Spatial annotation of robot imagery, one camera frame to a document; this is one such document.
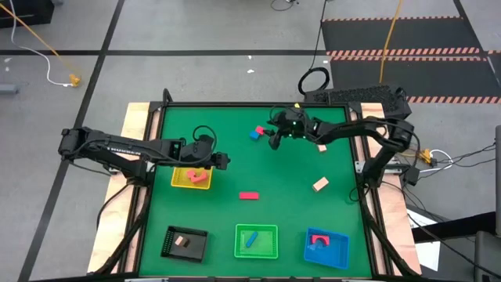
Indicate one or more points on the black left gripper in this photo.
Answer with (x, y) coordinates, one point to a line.
(199, 149)

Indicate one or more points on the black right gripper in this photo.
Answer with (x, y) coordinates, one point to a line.
(293, 125)

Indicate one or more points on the red cube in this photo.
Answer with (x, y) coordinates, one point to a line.
(260, 130)

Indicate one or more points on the blue cube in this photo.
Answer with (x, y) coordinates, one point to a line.
(254, 135)

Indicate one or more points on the salmon pink rectangular block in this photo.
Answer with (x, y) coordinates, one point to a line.
(200, 178)

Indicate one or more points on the salmon pink cube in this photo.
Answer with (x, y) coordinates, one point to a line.
(190, 173)

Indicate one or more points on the red rectangular block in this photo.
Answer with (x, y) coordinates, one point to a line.
(249, 195)

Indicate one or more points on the natural wood block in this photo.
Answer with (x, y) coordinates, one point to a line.
(179, 240)
(320, 184)
(322, 148)

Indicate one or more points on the blue rectangular block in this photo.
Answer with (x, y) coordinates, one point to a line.
(251, 239)

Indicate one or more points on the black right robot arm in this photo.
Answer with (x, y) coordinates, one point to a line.
(352, 129)

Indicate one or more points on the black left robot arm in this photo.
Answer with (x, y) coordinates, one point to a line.
(117, 147)

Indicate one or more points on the yellow plastic basket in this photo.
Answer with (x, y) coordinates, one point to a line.
(180, 180)

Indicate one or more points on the black keyboard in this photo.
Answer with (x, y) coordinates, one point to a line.
(352, 95)

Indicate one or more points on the black plastic basket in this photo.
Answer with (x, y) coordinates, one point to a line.
(195, 250)

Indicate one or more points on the green plastic basket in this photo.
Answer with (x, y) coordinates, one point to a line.
(266, 246)

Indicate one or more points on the wooden side board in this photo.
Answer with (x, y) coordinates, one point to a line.
(393, 207)
(135, 117)

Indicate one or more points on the red arch block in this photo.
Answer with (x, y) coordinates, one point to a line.
(320, 238)

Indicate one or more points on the blue plastic basket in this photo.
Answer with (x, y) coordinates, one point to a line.
(332, 254)

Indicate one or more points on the black power adapter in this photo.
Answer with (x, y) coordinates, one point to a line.
(411, 175)

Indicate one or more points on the yellow power plug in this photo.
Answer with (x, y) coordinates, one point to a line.
(424, 156)

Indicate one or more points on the black hazard striped floor mat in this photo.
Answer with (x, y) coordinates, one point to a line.
(430, 35)

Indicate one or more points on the white paper sheet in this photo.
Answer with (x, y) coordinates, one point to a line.
(428, 254)

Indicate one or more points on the black beam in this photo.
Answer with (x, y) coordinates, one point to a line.
(454, 227)

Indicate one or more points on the grey flat object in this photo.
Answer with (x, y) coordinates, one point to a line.
(8, 89)

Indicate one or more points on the grey box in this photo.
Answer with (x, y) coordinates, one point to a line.
(489, 254)

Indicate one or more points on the black cabinet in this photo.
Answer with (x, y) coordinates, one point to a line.
(23, 13)

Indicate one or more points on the black table frame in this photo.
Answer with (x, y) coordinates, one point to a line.
(235, 105)

